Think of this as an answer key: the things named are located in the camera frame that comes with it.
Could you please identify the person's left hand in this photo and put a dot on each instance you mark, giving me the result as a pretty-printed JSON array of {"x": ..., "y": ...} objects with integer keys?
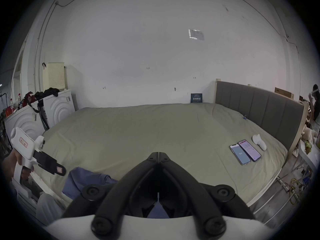
[{"x": 10, "y": 166}]

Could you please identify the grey padded headboard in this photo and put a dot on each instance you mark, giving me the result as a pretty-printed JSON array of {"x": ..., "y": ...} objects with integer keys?
[{"x": 262, "y": 111}]

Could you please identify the beige soft toy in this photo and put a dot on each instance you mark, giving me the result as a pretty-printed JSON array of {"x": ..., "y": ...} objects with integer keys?
[{"x": 308, "y": 135}]

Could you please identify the bed with beige sheet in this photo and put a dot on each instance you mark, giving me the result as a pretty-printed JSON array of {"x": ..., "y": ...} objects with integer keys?
[{"x": 150, "y": 129}]

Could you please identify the smartphone with purple screen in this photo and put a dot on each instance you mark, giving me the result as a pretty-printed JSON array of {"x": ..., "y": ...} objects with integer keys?
[{"x": 249, "y": 150}]

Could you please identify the brown carton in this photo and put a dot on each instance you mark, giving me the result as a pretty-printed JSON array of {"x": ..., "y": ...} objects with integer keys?
[{"x": 283, "y": 93}]

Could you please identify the white hand controller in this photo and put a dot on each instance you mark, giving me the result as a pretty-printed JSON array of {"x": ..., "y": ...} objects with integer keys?
[{"x": 259, "y": 141}]

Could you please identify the paper sheet on wall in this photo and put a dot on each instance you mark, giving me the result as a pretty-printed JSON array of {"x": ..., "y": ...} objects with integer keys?
[{"x": 196, "y": 34}]

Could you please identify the dark blue card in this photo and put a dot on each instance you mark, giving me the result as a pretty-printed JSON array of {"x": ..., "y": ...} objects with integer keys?
[{"x": 196, "y": 98}]

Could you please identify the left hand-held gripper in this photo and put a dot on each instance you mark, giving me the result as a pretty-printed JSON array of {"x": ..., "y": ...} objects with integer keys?
[{"x": 22, "y": 141}]

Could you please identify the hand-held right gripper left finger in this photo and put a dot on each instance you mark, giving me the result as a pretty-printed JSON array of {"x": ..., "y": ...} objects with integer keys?
[{"x": 110, "y": 199}]

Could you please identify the white washing machine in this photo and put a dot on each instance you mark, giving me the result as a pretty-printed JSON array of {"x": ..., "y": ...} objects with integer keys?
[
  {"x": 22, "y": 121},
  {"x": 58, "y": 109}
]

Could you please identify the smartphone with white screen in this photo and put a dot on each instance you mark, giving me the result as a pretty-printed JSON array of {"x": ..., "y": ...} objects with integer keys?
[{"x": 240, "y": 155}]

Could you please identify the dark blue shirt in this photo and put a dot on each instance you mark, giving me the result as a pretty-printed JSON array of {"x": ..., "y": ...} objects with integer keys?
[{"x": 82, "y": 180}]

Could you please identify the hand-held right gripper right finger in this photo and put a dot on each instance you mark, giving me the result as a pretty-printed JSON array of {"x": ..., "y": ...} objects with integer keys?
[{"x": 207, "y": 199}]

